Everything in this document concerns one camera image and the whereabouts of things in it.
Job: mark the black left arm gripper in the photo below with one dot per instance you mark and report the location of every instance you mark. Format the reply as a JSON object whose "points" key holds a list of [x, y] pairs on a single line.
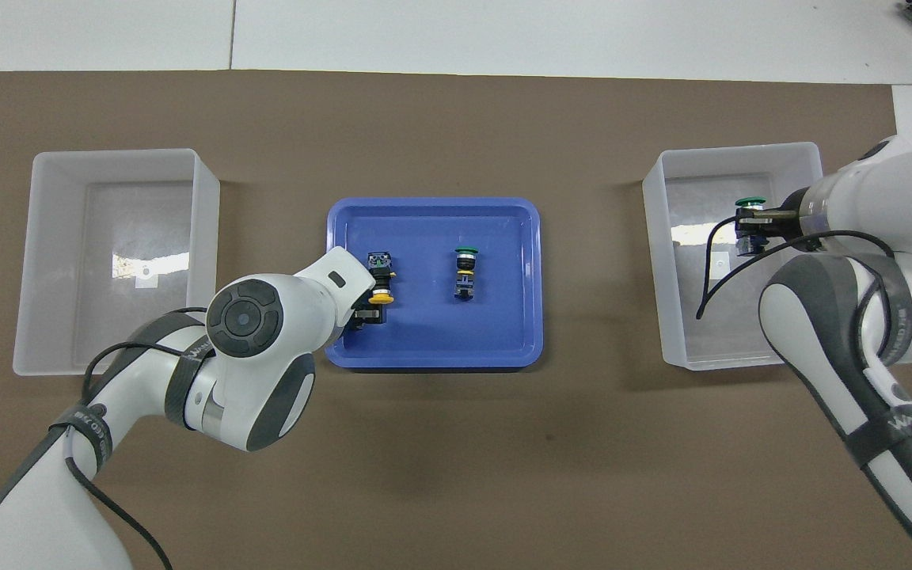
{"points": [[359, 299]]}

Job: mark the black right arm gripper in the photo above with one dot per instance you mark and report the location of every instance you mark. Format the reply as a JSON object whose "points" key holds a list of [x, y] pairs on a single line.
{"points": [[792, 222]]}

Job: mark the green push button switch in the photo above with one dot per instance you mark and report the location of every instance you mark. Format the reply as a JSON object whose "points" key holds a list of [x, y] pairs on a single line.
{"points": [[465, 273], [750, 201]]}

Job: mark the yellow push button switch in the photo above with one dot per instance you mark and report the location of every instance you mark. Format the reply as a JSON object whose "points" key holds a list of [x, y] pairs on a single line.
{"points": [[381, 277]]}

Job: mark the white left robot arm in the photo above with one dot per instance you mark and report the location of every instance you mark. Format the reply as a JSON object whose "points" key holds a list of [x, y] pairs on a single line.
{"points": [[258, 332]]}

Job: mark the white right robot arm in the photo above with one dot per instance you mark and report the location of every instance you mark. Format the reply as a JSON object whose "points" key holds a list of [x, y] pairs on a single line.
{"points": [[883, 206]]}

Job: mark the white square sticker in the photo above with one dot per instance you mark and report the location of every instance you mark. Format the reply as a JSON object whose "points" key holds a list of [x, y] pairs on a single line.
{"points": [[719, 271], [146, 277]]}

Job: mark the blue plastic tray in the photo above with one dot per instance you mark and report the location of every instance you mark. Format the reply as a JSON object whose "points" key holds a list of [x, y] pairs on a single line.
{"points": [[440, 332]]}

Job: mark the translucent white plastic box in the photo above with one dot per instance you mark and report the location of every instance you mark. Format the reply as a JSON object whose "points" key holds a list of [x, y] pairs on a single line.
{"points": [[678, 317], [68, 237]]}

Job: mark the brown table mat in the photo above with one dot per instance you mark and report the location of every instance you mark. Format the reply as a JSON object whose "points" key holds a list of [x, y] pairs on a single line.
{"points": [[503, 475]]}

